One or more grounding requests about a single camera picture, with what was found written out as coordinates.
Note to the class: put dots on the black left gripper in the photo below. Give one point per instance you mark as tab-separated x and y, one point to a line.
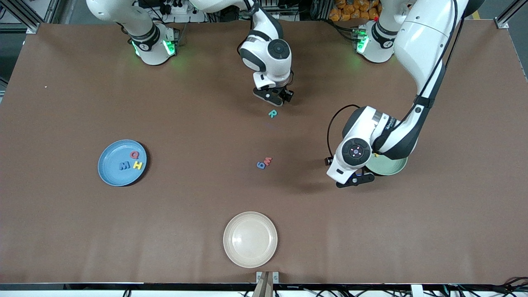
326	161

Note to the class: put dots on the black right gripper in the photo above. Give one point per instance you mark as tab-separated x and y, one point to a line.
285	94

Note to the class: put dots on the teal foam letter R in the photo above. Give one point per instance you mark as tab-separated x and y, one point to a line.
272	113

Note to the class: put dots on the red foam small w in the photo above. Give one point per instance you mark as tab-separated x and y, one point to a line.
268	162

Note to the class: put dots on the blue foam small g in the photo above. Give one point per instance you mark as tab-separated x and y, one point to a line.
258	165

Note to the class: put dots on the yellow foam letter H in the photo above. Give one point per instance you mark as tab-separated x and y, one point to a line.
137	166

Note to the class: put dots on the red foam letter Q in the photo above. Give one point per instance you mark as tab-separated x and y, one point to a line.
131	155

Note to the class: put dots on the blue foam capital M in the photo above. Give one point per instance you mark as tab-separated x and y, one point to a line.
121	166

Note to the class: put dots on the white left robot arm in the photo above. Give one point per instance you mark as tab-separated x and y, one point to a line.
425	37

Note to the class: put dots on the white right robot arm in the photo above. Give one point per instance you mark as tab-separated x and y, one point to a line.
268	53

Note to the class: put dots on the green plate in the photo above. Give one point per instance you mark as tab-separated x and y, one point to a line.
392	167

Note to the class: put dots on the beige plate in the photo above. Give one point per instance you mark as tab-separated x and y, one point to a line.
250	239

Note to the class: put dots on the blue plate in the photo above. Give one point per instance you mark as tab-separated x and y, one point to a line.
115	175

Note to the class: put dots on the white socket strip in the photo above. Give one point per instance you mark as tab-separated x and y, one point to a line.
272	16

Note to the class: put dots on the orange packaged items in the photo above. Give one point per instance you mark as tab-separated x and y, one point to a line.
348	10

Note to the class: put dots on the white power strip with plugs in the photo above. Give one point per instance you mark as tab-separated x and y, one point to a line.
185	17

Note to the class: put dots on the brown table cover sheet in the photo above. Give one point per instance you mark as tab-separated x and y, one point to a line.
206	198

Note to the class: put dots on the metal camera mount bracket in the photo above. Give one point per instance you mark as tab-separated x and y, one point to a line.
267	284

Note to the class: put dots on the aluminium frame profile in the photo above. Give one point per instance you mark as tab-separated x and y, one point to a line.
502	24
33	28

